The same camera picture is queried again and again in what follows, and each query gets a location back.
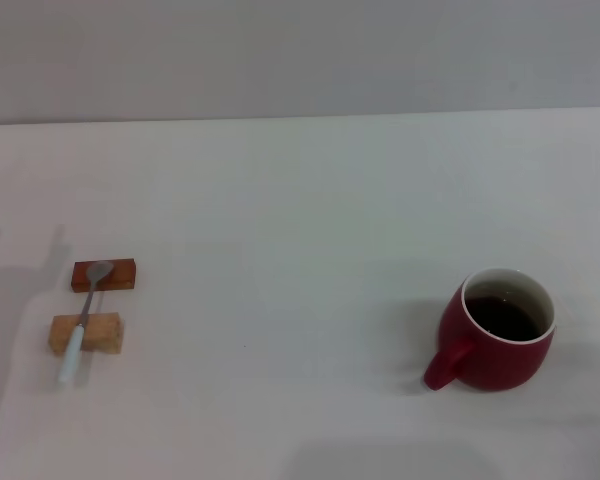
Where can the red ceramic cup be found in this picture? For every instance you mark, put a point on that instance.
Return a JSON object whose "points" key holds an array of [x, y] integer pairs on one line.
{"points": [[490, 360]]}

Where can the dark brown wooden block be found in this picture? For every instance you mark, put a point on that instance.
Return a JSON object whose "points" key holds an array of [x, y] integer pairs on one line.
{"points": [[122, 275]]}

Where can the light tan wooden block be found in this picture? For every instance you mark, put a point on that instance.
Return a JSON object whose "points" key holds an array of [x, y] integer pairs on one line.
{"points": [[102, 332]]}

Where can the dark coffee liquid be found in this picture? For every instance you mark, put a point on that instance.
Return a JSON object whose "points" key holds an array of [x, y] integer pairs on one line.
{"points": [[502, 317]]}

